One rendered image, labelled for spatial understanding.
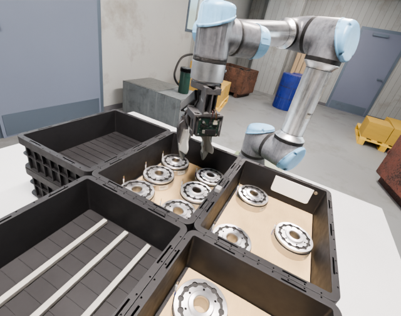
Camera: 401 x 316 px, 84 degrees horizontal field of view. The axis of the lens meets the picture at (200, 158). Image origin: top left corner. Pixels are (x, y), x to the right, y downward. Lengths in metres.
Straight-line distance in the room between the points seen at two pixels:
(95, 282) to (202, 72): 0.48
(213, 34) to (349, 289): 0.81
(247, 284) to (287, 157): 0.53
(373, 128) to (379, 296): 4.38
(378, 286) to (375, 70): 7.33
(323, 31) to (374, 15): 7.23
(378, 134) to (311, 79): 4.38
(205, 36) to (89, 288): 0.54
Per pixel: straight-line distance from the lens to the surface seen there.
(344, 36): 0.85
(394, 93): 8.25
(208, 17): 0.50
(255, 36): 0.57
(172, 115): 3.12
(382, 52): 8.04
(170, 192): 0.73
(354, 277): 0.96
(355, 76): 8.00
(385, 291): 1.00
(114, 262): 0.57
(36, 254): 0.61
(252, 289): 0.53
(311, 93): 0.88
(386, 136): 5.24
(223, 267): 0.51
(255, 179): 0.83
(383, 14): 8.12
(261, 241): 0.67
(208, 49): 0.50
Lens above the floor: 1.29
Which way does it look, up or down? 29 degrees down
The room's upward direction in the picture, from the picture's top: 12 degrees clockwise
